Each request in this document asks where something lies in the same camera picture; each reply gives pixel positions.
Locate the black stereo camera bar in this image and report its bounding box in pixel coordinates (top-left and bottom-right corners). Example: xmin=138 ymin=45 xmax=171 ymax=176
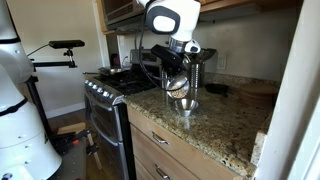
xmin=48 ymin=39 xmax=86 ymax=50

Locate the metal drawer handle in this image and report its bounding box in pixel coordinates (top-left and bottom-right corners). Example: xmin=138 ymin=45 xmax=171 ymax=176
xmin=151 ymin=131 xmax=170 ymax=146
xmin=154 ymin=164 xmax=172 ymax=180

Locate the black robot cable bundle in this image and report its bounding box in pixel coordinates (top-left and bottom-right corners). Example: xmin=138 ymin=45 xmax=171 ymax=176
xmin=134 ymin=9 xmax=168 ymax=89

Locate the pile of chickpeas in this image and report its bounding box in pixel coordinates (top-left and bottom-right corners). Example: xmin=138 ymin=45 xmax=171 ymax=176
xmin=170 ymin=88 xmax=188 ymax=99

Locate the white wall outlet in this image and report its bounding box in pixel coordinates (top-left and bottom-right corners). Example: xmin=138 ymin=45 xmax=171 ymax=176
xmin=216 ymin=53 xmax=228 ymax=71

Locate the stainless steel gas stove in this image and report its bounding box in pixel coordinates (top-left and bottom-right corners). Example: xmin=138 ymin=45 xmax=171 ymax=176
xmin=83 ymin=48 xmax=168 ymax=180

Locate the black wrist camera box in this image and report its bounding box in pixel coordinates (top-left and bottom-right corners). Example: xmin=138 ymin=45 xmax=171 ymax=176
xmin=150 ymin=44 xmax=184 ymax=69

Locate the dark bottle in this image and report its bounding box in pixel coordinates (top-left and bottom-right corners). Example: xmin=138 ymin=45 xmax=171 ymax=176
xmin=110 ymin=53 xmax=121 ymax=69

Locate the black slotted spatula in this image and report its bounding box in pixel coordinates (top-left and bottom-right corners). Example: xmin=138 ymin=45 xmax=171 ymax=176
xmin=199 ymin=47 xmax=218 ymax=64

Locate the perforated workbench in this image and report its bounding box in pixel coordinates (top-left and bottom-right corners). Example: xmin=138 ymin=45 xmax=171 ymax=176
xmin=49 ymin=138 xmax=88 ymax=180

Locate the red black bar clamp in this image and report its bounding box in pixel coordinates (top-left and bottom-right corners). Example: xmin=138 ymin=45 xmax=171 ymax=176
xmin=49 ymin=128 xmax=103 ymax=172

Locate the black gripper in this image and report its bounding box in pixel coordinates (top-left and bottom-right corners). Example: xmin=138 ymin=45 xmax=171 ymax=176
xmin=164 ymin=58 xmax=188 ymax=84

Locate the metal ladle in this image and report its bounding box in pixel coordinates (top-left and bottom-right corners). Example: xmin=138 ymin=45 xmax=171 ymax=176
xmin=182 ymin=54 xmax=192 ymax=66

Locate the black stand pole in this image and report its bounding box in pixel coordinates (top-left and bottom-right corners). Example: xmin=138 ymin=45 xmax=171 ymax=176
xmin=24 ymin=74 xmax=56 ymax=139

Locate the wooden lower cabinet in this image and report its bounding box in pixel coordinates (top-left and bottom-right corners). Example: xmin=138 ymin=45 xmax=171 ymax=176
xmin=126 ymin=104 xmax=243 ymax=180

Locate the light wooden plank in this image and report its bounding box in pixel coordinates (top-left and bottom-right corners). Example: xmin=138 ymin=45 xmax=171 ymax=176
xmin=56 ymin=121 xmax=87 ymax=136

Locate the white tall cabinet panel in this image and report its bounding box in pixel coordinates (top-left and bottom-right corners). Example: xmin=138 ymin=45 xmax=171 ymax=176
xmin=254 ymin=0 xmax=320 ymax=180

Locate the wooden upper cabinet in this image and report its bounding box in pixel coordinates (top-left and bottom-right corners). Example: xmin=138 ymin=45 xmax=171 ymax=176
xmin=96 ymin=0 xmax=303 ymax=36

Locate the steel frying pan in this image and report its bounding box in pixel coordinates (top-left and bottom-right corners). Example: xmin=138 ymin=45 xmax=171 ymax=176
xmin=83 ymin=67 xmax=127 ymax=77

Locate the wooden cabinet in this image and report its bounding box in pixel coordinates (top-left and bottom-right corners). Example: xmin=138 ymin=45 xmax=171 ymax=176
xmin=126 ymin=104 xmax=243 ymax=180
xmin=96 ymin=0 xmax=303 ymax=36

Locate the large steel bowl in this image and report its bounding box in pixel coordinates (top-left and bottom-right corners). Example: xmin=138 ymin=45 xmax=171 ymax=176
xmin=173 ymin=98 xmax=201 ymax=118

